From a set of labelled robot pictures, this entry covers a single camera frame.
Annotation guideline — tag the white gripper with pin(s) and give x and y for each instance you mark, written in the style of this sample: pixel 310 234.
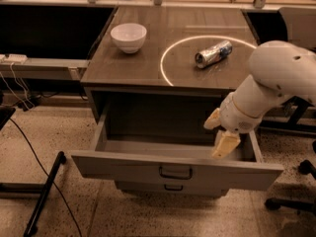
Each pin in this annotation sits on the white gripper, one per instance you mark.
pixel 234 116

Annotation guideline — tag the grey top drawer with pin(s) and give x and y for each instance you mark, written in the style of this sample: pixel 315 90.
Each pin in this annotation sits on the grey top drawer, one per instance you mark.
pixel 168 145

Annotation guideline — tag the grey drawer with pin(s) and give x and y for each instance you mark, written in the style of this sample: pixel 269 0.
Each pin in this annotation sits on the grey drawer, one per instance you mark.
pixel 168 145
pixel 170 189

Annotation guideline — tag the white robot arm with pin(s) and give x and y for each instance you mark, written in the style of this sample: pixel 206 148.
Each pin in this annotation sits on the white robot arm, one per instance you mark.
pixel 279 70

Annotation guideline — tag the grey drawer cabinet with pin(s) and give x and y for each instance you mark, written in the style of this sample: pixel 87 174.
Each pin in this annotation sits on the grey drawer cabinet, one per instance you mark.
pixel 164 71

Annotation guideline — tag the grey bottom drawer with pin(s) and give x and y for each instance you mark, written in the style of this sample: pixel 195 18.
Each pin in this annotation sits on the grey bottom drawer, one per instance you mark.
pixel 170 189

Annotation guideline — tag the crushed silver drink can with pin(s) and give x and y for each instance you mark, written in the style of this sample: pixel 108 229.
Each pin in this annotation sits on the crushed silver drink can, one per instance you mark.
pixel 213 54

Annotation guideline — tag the black office chair base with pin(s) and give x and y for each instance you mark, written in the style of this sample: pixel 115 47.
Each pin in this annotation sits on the black office chair base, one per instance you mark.
pixel 295 196

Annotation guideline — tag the white ceramic bowl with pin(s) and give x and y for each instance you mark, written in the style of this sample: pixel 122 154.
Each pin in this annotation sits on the white ceramic bowl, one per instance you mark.
pixel 129 37

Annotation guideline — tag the black stand leg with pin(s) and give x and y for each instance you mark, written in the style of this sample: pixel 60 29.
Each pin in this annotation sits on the black stand leg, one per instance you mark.
pixel 31 228

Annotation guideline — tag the white power strip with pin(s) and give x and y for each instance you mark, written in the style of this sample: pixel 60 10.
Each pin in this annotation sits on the white power strip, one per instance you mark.
pixel 15 58

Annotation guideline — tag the grey side shelf rail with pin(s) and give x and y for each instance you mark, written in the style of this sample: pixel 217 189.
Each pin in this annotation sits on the grey side shelf rail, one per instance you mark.
pixel 50 69

